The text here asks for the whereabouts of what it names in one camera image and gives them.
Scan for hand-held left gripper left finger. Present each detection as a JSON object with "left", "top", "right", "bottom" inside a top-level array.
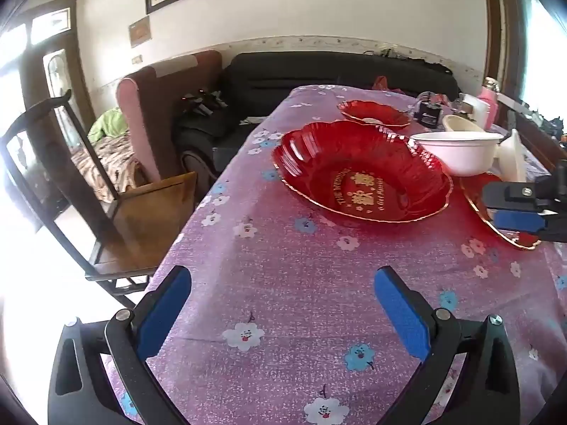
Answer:
[{"left": 48, "top": 265, "right": 193, "bottom": 425}]

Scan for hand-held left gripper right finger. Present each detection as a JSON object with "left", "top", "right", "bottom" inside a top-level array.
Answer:
[{"left": 373, "top": 266, "right": 521, "bottom": 425}]

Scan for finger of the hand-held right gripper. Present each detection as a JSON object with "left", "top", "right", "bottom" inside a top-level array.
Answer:
[
  {"left": 481, "top": 159, "right": 567, "bottom": 213},
  {"left": 492, "top": 210, "right": 567, "bottom": 243}
]

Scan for red gold-edged plate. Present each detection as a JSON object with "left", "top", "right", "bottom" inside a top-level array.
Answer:
[{"left": 460, "top": 174, "right": 542, "bottom": 251}]

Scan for white plastic bowl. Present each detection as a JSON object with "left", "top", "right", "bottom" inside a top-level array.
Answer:
[
  {"left": 411, "top": 131, "right": 505, "bottom": 176},
  {"left": 495, "top": 128, "right": 529, "bottom": 183}
]

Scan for cream ribbed bowl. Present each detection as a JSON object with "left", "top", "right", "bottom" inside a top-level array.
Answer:
[{"left": 442, "top": 114, "right": 487, "bottom": 134}]

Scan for large red flower-shaped plate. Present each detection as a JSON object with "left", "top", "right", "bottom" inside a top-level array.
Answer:
[{"left": 272, "top": 119, "right": 455, "bottom": 227}]

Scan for pink bottle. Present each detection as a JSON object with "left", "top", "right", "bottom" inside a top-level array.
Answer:
[{"left": 477, "top": 76, "right": 500, "bottom": 129}]

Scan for white cup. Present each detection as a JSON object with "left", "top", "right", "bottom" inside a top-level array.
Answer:
[{"left": 461, "top": 93, "right": 490, "bottom": 129}]

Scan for dark wooden chair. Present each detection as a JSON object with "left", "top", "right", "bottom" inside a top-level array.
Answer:
[{"left": 0, "top": 90, "right": 198, "bottom": 302}]

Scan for purple floral tablecloth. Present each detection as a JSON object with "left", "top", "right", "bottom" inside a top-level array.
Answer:
[{"left": 104, "top": 84, "right": 567, "bottom": 425}]

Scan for small red plate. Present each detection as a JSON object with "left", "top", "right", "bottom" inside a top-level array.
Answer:
[{"left": 337, "top": 100, "right": 412, "bottom": 130}]

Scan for patterned bed blanket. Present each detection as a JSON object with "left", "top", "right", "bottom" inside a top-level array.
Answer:
[{"left": 73, "top": 135, "right": 147, "bottom": 204}]

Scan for pink armchair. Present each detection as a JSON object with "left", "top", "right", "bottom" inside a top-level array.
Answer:
[{"left": 116, "top": 50, "right": 224, "bottom": 184}]

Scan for green cloth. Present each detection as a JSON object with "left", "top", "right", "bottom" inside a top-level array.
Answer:
[{"left": 87, "top": 108, "right": 129, "bottom": 142}]

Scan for black equipment pile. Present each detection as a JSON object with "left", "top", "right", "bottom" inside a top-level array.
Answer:
[{"left": 181, "top": 89, "right": 228, "bottom": 118}]

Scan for black sofa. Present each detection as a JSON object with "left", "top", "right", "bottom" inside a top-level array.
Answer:
[{"left": 173, "top": 51, "right": 459, "bottom": 187}]

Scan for wooden glass door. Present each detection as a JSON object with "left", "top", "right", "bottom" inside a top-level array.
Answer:
[{"left": 0, "top": 0, "right": 96, "bottom": 231}]

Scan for brown window frame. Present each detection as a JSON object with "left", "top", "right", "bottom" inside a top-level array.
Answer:
[{"left": 481, "top": 0, "right": 523, "bottom": 98}]

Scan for small wall frame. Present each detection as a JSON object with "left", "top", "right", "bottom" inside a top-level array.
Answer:
[{"left": 128, "top": 15, "right": 151, "bottom": 48}]

